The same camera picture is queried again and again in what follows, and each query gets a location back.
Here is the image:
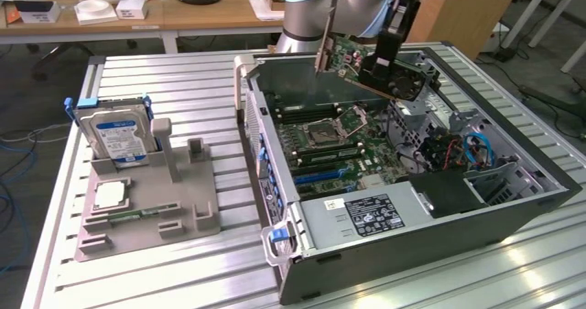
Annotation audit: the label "graphics card with black fan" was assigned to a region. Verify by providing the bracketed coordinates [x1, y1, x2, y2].
[314, 8, 434, 102]

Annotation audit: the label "wooden cabinet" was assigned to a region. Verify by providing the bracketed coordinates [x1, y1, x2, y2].
[402, 0, 526, 60]

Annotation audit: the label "metal disk bay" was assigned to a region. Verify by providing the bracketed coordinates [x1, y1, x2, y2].
[388, 82, 460, 141]
[462, 157, 549, 207]

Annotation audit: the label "metal socket cover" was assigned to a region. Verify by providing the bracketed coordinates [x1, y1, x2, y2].
[337, 104, 370, 139]

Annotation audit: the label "CPU socket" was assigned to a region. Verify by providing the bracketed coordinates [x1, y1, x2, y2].
[303, 119, 346, 149]

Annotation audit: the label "white papers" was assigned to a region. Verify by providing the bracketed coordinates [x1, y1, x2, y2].
[249, 0, 286, 21]

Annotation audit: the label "RAM stick with black chips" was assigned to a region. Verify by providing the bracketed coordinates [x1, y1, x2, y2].
[298, 146, 362, 165]

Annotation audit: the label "wooden desk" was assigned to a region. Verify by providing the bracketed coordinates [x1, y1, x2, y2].
[162, 0, 416, 54]
[0, 0, 166, 54]

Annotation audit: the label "silver chipset heatsink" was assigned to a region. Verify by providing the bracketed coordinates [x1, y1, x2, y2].
[364, 174, 392, 190]

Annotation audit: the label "black floor stand base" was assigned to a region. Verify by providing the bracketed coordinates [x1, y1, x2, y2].
[520, 67, 586, 121]

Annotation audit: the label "blue expansion slot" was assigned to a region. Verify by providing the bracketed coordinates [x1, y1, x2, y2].
[293, 169, 349, 185]

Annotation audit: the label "black plastic shroud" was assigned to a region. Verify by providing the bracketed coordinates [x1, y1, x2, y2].
[409, 169, 490, 220]

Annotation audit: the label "grey power supply with label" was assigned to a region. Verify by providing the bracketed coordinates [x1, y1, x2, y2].
[297, 181, 434, 251]

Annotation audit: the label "small white box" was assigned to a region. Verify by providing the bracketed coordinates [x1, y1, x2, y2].
[115, 0, 150, 21]

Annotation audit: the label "black open PC case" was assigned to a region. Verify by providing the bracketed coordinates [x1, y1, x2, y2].
[233, 46, 584, 306]

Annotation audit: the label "hard disk with blue carrier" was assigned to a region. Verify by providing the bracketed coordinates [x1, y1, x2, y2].
[63, 95, 154, 170]

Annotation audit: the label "white round tape holder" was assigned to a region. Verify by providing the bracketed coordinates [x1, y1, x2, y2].
[75, 0, 121, 26]

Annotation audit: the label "grey parts rack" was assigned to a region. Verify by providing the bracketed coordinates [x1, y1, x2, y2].
[73, 116, 222, 264]

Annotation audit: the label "green RAM stick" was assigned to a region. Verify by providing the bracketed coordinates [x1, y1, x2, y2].
[107, 204, 179, 225]

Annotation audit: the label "black chair base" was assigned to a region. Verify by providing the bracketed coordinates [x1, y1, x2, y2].
[27, 41, 139, 82]

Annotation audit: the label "silver CPU chip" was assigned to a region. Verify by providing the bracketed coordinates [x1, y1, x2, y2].
[93, 181, 130, 212]

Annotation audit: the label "white box with black top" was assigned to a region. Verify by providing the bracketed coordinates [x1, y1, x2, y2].
[12, 0, 62, 24]

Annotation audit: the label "white table frame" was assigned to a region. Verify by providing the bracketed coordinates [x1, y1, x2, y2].
[501, 0, 586, 73]

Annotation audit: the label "black red wire bundle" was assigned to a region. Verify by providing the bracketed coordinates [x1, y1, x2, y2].
[414, 132, 464, 172]

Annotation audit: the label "blue wire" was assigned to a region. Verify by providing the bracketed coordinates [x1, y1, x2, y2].
[462, 132, 498, 168]

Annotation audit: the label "white floor cable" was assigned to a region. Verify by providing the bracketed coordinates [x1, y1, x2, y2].
[0, 123, 75, 144]

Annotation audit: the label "blue floor cable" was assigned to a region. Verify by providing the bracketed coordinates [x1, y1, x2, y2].
[0, 144, 39, 275]

